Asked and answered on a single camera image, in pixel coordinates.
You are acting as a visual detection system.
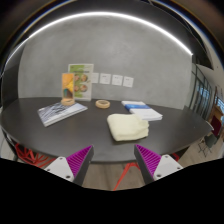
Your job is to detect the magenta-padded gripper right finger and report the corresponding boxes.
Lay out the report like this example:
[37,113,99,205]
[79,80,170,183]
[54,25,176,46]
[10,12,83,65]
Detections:
[133,143,185,185]

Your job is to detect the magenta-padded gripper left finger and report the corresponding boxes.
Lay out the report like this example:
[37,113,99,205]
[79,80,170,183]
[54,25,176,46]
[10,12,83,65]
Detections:
[44,144,95,187]

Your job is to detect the cream towel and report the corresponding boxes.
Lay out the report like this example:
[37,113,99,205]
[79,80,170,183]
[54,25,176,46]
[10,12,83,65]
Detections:
[106,113,150,142]

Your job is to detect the white booklet with blue band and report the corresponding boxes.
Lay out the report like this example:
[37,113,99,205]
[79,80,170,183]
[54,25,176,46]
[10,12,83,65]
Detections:
[120,100,164,122]

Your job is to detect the grey patterned magazine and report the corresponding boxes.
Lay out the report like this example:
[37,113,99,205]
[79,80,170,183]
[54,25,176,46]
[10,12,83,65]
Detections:
[36,101,89,128]

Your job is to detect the beige tape roll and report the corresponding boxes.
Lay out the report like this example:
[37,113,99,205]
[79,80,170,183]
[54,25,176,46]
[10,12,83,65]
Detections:
[95,99,111,110]

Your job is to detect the small sign on wooden base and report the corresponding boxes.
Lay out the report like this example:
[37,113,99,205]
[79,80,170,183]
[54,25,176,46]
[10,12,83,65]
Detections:
[60,72,76,107]

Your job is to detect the acrylic stand with green flyer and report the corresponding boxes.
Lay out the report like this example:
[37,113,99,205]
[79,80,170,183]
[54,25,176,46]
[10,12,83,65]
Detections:
[67,63,95,102]

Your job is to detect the black framed glass partition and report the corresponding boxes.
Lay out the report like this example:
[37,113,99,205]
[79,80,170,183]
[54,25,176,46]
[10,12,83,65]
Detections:
[191,54,224,118]

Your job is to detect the curved ceiling light strip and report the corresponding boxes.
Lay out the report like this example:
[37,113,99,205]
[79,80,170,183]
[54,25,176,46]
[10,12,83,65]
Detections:
[6,11,194,68]

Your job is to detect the white wall socket plates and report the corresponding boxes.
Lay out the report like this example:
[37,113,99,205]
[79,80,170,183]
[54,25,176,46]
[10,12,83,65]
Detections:
[90,72,135,89]

